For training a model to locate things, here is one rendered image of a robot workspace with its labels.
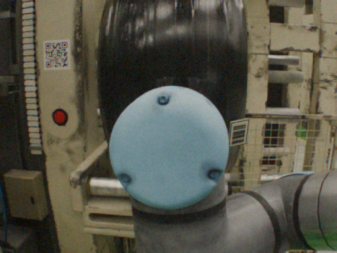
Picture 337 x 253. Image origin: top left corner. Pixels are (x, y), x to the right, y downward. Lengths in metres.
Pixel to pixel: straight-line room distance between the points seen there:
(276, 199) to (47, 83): 0.65
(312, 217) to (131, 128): 0.17
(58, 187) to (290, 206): 0.70
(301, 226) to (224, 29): 0.37
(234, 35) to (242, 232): 0.38
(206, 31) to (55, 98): 0.44
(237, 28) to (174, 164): 0.42
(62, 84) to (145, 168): 0.63
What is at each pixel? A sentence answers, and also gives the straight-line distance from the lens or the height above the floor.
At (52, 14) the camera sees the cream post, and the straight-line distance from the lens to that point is 0.81.
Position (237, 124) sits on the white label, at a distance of 0.56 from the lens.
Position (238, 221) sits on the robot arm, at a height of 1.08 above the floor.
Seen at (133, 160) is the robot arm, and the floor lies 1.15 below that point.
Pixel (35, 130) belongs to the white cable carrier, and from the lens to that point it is 0.87.
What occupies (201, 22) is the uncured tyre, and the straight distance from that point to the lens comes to 0.54.
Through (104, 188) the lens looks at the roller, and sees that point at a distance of 0.74.
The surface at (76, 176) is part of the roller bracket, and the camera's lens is 0.71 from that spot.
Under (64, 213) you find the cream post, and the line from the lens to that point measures 0.91.
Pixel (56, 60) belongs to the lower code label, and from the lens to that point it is 0.79.
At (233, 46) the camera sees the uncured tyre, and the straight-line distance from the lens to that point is 0.54.
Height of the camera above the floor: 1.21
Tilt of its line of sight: 13 degrees down
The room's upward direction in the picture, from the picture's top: straight up
